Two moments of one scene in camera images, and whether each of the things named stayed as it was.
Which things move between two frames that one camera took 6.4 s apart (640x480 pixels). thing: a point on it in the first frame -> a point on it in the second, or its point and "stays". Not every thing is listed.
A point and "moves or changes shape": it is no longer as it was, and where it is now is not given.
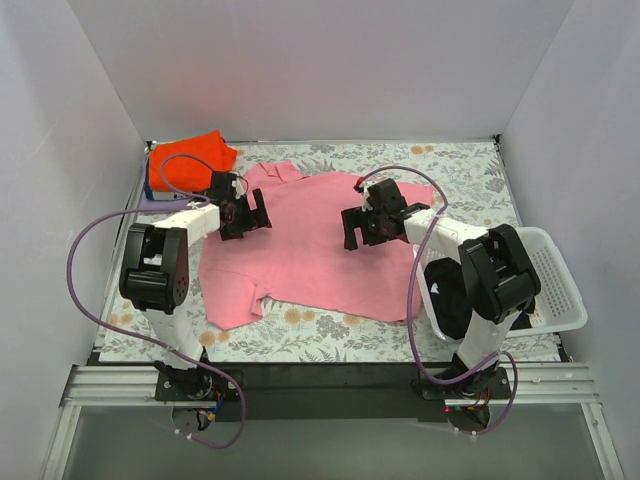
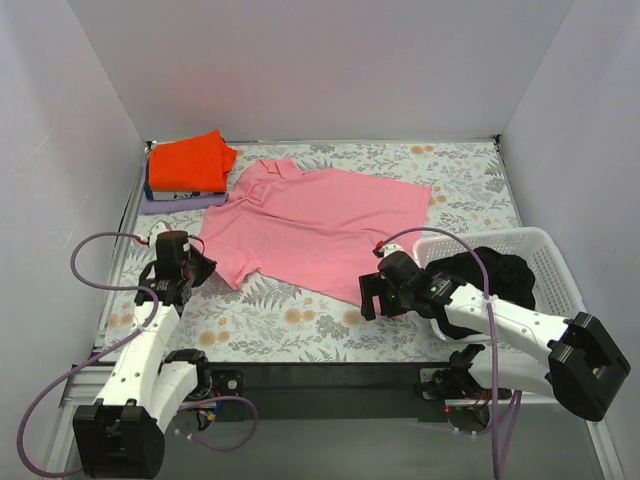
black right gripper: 364,225 -> 373,296
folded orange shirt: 183,174 stays
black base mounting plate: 334,392 stays
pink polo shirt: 300,263 moves or changes shape
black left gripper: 245,215 -> 198,265
